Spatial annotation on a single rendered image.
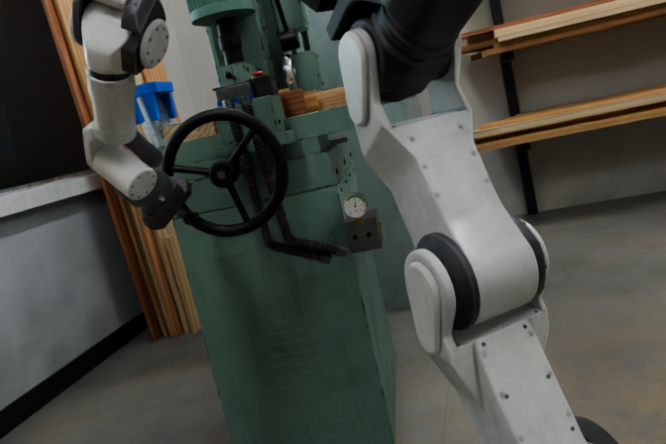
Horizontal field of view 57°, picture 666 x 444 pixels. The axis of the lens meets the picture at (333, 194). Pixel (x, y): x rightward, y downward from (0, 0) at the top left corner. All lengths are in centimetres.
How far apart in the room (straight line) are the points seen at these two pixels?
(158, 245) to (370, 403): 165
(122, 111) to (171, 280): 208
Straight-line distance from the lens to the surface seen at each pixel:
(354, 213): 146
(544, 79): 394
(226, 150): 146
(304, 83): 183
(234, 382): 172
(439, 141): 91
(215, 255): 161
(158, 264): 304
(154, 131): 250
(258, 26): 180
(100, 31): 100
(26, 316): 279
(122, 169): 111
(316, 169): 152
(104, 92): 102
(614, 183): 406
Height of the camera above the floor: 89
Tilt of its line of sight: 8 degrees down
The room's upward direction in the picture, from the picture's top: 13 degrees counter-clockwise
